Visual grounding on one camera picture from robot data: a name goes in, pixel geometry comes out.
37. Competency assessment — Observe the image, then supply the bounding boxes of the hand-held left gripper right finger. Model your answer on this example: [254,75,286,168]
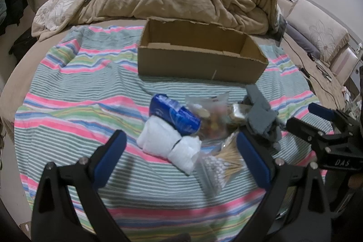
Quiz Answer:
[236,131,332,242]

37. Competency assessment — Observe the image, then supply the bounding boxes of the black cable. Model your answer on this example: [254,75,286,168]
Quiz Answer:
[285,32,345,109]

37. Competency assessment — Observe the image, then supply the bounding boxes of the cardboard box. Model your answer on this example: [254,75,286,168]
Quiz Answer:
[137,18,269,85]

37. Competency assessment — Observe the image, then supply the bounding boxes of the striped bed cover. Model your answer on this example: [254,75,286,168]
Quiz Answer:
[14,25,335,242]

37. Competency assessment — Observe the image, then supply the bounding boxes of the dark cloth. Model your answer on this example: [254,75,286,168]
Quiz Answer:
[8,29,38,61]

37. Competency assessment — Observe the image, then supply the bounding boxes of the blue packet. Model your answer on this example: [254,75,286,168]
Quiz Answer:
[149,94,201,136]

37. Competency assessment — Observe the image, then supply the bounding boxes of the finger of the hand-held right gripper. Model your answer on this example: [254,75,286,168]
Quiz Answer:
[286,117,326,143]
[309,103,341,125]

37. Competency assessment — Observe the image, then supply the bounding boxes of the black tablet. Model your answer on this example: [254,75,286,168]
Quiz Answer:
[276,14,287,45]

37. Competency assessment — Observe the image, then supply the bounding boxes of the grey-blue pillow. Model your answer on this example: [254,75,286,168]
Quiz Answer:
[286,24,321,57]

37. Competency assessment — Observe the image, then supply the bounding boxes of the plain grey sock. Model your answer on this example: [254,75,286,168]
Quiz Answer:
[244,85,280,135]

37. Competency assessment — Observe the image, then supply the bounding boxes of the bag of cotton swabs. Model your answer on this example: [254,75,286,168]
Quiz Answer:
[196,131,247,194]

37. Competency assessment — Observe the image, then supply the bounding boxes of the beige floral pillow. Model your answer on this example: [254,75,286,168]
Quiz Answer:
[286,0,351,67]

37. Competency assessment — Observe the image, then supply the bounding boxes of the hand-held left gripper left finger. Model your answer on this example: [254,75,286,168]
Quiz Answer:
[31,130,131,242]

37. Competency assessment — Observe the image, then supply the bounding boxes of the dotted grey sock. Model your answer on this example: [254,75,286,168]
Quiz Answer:
[262,117,284,152]

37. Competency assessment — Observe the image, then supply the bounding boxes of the yellow-green tissue pack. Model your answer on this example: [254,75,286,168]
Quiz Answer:
[228,103,251,122]

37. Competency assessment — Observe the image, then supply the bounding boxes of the white floral quilt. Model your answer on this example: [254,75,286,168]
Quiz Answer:
[32,0,114,33]

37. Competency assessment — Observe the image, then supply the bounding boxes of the white socks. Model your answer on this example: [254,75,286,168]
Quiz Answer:
[137,115,202,176]

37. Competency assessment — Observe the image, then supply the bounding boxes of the clear snack bag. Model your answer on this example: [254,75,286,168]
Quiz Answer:
[186,91,241,143]

